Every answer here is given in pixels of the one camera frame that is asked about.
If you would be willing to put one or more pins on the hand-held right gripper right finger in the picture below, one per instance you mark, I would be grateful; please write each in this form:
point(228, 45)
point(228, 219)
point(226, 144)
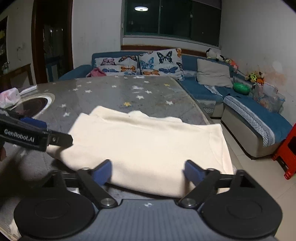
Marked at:
point(193, 172)

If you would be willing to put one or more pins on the blue corner sofa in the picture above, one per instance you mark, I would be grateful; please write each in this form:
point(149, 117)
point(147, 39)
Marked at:
point(266, 115)

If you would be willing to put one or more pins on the clear kettle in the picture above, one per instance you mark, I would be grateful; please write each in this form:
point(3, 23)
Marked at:
point(5, 68)

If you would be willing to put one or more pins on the dark wooden door frame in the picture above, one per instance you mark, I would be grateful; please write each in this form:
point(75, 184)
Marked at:
point(34, 41)

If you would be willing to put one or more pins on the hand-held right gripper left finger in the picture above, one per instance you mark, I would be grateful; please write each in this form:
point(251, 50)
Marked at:
point(103, 172)

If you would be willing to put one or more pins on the dark sliding window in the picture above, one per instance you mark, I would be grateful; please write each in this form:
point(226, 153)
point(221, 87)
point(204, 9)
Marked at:
point(173, 18)

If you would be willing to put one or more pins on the black and white plush toy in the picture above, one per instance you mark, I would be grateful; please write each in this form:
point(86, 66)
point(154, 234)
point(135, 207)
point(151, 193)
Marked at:
point(214, 55)

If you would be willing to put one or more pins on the wooden sideboard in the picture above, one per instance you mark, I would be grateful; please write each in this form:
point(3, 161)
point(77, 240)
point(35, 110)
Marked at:
point(18, 74)

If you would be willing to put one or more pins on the yellow green toy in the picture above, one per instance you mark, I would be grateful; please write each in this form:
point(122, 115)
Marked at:
point(251, 77)

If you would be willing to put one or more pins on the pastel tissue pack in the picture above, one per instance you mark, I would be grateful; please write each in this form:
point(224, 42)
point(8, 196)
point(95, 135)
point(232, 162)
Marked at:
point(9, 97)

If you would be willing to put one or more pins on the pink plush toy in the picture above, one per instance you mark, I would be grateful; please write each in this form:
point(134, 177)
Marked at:
point(232, 63)

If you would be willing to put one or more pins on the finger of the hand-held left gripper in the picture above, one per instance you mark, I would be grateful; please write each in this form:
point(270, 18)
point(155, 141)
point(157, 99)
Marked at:
point(34, 122)
point(61, 139)

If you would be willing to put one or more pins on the orange plush toy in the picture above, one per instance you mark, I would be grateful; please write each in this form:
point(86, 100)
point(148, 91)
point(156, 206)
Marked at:
point(260, 77)

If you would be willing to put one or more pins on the cream sweatshirt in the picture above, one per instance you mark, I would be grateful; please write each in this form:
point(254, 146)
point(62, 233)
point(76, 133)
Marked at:
point(150, 143)

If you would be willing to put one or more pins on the grey pillow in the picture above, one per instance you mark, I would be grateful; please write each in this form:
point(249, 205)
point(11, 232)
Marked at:
point(214, 73)

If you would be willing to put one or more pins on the person's left hand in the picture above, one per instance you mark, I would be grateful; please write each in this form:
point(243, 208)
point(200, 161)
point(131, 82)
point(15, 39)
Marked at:
point(2, 153)

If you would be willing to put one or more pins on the pink cloth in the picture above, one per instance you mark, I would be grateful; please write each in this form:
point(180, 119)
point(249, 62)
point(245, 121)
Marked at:
point(97, 73)

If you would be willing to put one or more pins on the clear plastic storage box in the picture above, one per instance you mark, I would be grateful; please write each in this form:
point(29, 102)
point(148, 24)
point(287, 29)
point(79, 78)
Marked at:
point(269, 98)

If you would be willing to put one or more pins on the red plastic stool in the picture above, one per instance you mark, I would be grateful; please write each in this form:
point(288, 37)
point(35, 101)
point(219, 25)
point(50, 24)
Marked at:
point(288, 150)

